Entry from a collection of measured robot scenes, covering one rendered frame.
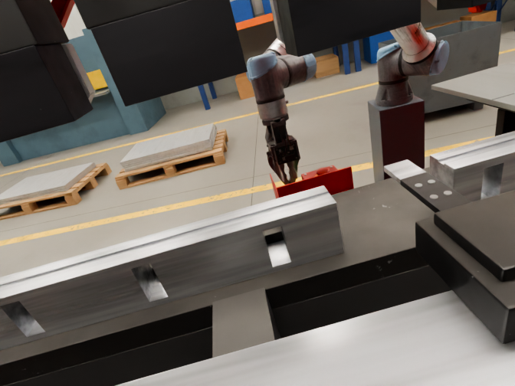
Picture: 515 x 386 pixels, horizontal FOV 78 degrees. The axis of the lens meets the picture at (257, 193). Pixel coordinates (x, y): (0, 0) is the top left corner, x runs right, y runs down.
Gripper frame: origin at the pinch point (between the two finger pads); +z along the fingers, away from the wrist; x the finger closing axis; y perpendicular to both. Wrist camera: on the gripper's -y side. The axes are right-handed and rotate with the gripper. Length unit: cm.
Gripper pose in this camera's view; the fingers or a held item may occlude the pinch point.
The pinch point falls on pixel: (289, 182)
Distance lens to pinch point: 93.7
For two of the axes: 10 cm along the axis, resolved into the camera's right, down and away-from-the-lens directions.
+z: 2.5, 8.9, 3.9
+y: 1.0, 3.7, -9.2
